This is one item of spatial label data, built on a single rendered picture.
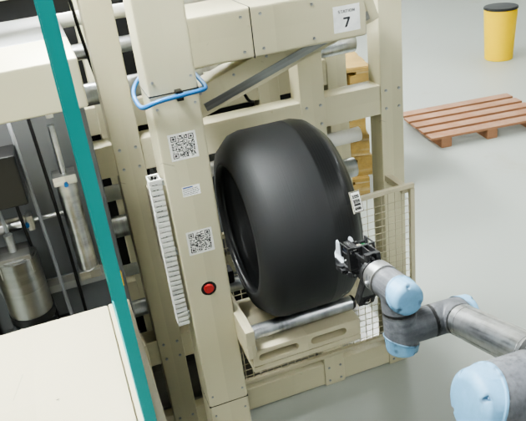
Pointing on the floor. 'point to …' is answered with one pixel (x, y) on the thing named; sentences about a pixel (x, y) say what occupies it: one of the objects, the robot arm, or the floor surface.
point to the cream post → (167, 67)
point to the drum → (499, 31)
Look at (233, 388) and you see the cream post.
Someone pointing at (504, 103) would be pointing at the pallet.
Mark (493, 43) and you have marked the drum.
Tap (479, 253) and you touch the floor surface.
